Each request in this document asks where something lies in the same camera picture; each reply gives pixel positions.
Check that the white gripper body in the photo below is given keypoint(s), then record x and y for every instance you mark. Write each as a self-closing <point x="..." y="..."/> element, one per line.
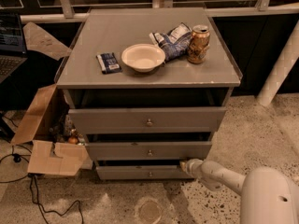
<point x="193" y="166"/>

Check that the open cardboard box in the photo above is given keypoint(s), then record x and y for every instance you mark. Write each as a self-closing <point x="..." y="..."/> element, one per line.
<point x="43" y="126"/>

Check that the round floor drain cover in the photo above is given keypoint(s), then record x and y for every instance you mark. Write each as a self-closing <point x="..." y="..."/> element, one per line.
<point x="149" y="212"/>

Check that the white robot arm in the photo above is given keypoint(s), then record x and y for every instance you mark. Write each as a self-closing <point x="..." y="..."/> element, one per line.
<point x="267" y="195"/>

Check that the small blue snack packet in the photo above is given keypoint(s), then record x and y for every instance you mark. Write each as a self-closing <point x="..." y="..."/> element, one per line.
<point x="108" y="63"/>

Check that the grey top drawer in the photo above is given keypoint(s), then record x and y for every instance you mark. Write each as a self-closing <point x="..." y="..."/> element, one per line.
<point x="147" y="120"/>

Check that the white diagonal post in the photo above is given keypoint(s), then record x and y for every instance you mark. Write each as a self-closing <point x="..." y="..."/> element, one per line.
<point x="283" y="66"/>

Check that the grey drawer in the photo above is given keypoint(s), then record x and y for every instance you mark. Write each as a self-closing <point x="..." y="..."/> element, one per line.
<point x="148" y="150"/>
<point x="141" y="172"/>
<point x="147" y="120"/>

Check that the white railing frame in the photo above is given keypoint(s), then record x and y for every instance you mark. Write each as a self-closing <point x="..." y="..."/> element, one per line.
<point x="155" y="3"/>

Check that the black laptop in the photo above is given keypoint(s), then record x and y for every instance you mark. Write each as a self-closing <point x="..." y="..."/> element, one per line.
<point x="13" y="51"/>

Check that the grey drawer cabinet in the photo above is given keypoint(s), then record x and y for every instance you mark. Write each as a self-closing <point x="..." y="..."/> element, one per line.
<point x="174" y="84"/>

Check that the crumpled blue chip bag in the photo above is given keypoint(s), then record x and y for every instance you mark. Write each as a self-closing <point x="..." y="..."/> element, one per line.
<point x="174" y="43"/>

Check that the grey bottom drawer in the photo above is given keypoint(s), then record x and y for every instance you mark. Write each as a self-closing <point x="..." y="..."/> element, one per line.
<point x="141" y="172"/>

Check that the white paper bowl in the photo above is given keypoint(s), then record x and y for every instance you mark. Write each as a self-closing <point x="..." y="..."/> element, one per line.
<point x="143" y="57"/>

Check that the gold soda can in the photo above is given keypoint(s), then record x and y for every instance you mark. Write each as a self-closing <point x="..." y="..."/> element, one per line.
<point x="199" y="44"/>

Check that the grey middle drawer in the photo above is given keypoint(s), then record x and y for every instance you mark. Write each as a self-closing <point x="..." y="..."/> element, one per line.
<point x="148" y="150"/>

